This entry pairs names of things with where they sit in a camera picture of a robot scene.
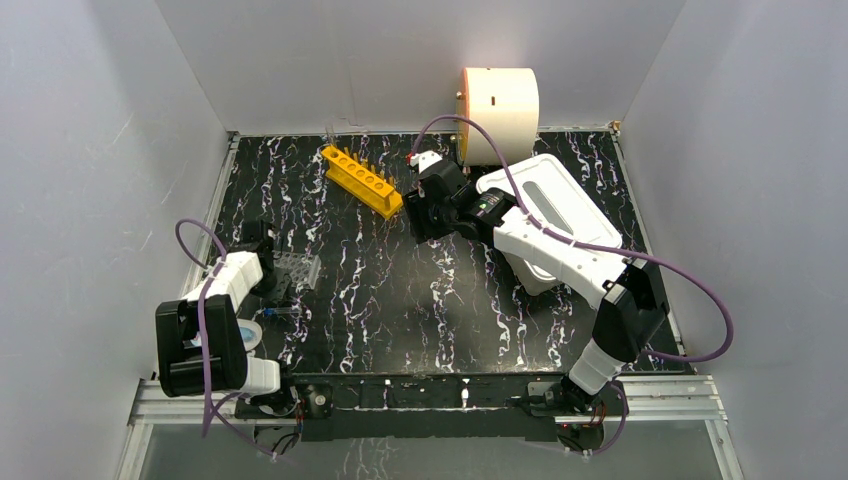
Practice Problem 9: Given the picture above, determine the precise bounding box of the cream cylindrical device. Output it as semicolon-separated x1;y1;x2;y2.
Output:
456;67;539;164

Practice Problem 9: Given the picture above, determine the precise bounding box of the white bin lid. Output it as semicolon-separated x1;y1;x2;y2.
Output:
476;154;622;248

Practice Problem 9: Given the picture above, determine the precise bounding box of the blue capped tube lower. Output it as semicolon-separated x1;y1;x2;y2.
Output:
263;306;301;316

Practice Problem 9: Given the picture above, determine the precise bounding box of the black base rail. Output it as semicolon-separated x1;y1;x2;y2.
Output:
236;372;627;449

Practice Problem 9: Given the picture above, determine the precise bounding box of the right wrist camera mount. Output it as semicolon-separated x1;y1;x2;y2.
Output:
407;150;443;174

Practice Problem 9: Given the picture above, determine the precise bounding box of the beige plastic bin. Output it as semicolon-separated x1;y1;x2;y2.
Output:
505;255;562;296

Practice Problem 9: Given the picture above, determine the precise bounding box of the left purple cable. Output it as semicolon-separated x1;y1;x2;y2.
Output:
174;218;280;458

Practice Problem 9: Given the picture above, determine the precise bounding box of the yellow test tube rack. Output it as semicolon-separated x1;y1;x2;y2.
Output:
320;145;403;219

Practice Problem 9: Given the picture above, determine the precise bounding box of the aluminium frame rail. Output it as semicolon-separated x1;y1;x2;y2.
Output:
128;375;728;425

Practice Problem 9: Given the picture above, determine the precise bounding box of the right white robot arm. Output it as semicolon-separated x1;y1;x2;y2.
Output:
404;151;668;414

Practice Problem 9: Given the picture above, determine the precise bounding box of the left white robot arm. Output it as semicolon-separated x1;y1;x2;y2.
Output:
155;220;299;416

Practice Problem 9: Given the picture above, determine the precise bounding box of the clear well plate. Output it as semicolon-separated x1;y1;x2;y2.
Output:
274;251;322;290

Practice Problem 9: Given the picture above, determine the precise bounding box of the blue petri dish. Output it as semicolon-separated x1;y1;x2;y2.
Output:
238;319;262;352

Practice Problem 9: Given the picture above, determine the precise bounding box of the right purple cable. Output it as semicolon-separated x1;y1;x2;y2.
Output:
410;115;735;364

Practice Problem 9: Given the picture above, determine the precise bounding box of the purple cable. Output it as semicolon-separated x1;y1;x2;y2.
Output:
410;115;735;364
174;218;280;458

